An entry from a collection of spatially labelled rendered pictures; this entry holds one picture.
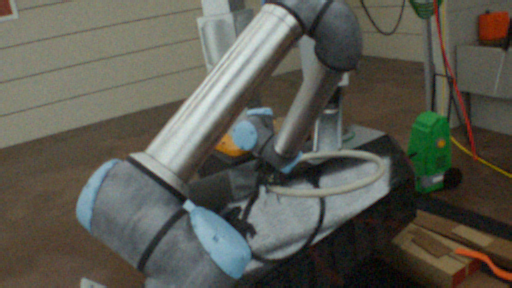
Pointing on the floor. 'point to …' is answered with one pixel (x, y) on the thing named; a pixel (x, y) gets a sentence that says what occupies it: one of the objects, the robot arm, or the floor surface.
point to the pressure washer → (433, 148)
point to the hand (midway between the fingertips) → (271, 201)
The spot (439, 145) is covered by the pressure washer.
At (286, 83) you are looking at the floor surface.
